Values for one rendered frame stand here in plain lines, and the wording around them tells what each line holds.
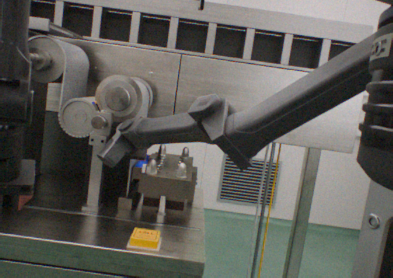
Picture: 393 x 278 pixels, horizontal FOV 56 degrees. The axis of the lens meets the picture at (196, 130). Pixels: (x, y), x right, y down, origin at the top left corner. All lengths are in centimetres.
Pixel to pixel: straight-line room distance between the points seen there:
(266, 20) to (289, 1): 248
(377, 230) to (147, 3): 139
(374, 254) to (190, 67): 131
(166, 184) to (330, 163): 311
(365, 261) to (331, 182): 395
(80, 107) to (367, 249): 107
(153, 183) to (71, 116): 33
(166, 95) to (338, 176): 296
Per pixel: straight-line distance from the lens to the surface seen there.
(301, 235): 184
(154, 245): 98
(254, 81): 150
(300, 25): 156
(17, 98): 61
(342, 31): 161
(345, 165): 419
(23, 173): 74
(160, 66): 150
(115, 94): 117
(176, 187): 116
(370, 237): 23
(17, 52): 61
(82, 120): 122
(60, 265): 107
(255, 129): 55
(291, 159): 400
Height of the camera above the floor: 132
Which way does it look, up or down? 7 degrees down
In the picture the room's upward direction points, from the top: 8 degrees clockwise
